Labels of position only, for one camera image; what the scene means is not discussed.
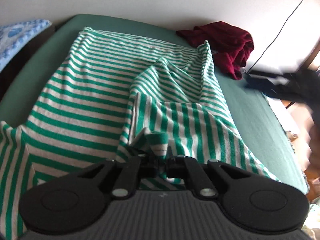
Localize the blue white patterned towel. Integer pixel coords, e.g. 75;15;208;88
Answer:
1;19;52;71

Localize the green bed sheet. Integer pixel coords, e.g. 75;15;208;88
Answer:
1;14;308;193

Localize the black cable on wall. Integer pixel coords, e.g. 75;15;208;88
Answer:
246;0;311;74

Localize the green white striped garment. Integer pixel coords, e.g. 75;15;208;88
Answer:
1;27;274;239

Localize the dark red garment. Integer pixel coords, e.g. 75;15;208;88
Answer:
176;21;254;80

